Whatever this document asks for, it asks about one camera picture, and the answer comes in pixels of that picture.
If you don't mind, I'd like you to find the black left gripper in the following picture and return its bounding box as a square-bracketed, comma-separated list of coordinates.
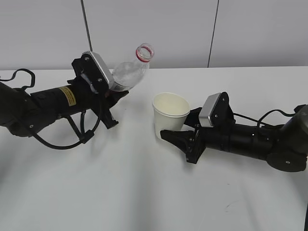
[68, 55, 129, 129]

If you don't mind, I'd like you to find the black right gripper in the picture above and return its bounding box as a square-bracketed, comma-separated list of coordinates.
[160, 92, 235, 164]

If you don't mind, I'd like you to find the clear water bottle red label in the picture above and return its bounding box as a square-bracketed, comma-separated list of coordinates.
[111, 43, 154, 92]

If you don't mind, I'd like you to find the white paper cup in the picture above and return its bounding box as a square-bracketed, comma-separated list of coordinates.
[152, 92, 190, 140]

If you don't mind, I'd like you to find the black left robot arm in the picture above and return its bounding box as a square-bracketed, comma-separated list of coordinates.
[0, 54, 128, 137]

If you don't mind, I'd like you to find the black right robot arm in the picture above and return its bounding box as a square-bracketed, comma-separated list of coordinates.
[160, 92, 308, 172]

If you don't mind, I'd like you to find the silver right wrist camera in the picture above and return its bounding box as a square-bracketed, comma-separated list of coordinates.
[199, 93, 221, 128]

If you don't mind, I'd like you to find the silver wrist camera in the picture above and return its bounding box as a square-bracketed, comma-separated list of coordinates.
[199, 93, 221, 128]
[82, 51, 115, 90]

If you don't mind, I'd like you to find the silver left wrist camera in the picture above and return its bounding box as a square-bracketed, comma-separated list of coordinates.
[82, 51, 115, 90]

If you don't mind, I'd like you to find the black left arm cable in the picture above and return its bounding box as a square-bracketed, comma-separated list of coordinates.
[0, 68, 102, 150]

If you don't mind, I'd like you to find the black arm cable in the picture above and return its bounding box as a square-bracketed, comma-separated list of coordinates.
[232, 109, 296, 127]
[0, 68, 102, 150]

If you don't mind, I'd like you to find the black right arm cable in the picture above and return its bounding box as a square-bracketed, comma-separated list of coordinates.
[232, 109, 296, 127]

